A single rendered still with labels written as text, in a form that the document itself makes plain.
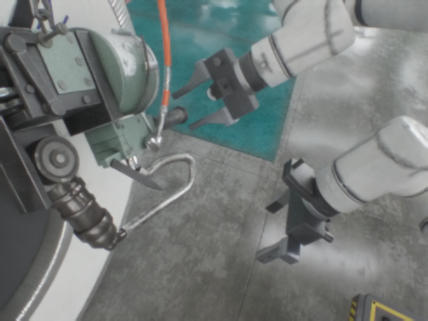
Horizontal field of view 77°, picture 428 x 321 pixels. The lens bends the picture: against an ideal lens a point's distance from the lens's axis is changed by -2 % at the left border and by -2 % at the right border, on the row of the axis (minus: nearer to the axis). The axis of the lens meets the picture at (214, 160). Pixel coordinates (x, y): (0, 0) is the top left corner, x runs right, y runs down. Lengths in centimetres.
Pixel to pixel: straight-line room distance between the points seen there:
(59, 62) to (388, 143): 44
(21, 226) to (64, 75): 52
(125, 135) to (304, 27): 33
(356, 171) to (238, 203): 107
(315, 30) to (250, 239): 106
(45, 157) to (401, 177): 46
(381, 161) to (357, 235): 119
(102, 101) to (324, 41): 35
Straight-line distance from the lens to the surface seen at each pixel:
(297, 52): 51
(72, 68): 41
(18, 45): 37
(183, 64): 239
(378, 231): 169
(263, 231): 142
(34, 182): 36
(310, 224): 50
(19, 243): 84
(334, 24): 51
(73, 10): 58
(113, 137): 44
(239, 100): 55
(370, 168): 45
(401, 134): 44
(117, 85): 43
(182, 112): 65
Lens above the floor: 123
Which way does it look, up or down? 49 degrees down
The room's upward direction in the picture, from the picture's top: 8 degrees clockwise
